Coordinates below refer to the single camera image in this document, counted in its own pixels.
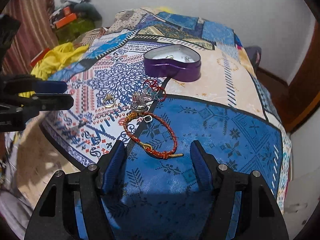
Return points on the purple heart-shaped tin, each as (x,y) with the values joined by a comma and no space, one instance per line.
(172,71)

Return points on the pile of clothes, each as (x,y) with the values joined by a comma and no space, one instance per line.
(85,5)

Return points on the striped curtain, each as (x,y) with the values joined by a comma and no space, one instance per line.
(30,17)

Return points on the yellow cloth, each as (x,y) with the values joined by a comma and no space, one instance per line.
(60,57)

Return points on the orange box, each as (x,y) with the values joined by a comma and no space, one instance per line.
(65,21)

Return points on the dark cloth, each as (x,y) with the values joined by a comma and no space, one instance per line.
(253,55)

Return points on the green patterned cloth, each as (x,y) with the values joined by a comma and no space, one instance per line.
(75,28)

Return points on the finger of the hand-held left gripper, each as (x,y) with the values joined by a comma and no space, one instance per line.
(52,87)
(53,102)

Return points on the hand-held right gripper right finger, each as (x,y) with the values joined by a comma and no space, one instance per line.
(200,168)

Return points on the small silver jewelry piece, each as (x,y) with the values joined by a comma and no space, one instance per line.
(186,59)
(170,56)

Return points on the patchwork printed blanket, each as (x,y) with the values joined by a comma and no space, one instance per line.
(212,130)

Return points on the red flat packet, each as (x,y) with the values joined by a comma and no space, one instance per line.
(37,58)

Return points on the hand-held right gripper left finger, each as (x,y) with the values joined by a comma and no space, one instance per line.
(114,168)

